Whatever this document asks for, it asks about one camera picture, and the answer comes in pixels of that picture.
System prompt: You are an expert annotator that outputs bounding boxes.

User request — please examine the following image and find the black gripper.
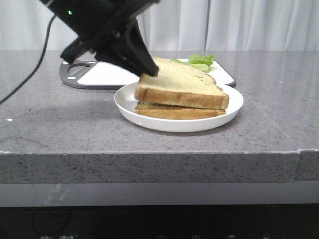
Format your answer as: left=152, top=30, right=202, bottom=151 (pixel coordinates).
left=41, top=0, right=159, bottom=76

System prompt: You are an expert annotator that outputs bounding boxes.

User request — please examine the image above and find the toasted bread slice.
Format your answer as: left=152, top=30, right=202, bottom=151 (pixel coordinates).
left=134, top=101, right=226, bottom=120
left=135, top=57, right=229, bottom=110

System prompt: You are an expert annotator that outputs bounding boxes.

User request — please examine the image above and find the green lettuce leaf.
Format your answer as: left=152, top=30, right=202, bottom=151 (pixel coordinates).
left=171, top=54, right=215, bottom=73

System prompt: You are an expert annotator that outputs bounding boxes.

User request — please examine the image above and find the white cutting board black rim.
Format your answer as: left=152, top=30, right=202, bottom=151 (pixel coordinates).
left=59, top=58, right=237, bottom=90

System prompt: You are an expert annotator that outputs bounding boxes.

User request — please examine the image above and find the white round plate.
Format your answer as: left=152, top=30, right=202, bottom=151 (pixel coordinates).
left=114, top=83, right=244, bottom=132

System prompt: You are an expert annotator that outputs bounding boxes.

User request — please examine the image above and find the white curtain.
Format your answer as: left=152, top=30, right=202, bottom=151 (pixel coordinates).
left=0, top=0, right=319, bottom=51

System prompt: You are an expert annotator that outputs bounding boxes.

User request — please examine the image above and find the black cable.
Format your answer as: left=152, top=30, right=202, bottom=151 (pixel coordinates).
left=0, top=14, right=56, bottom=105

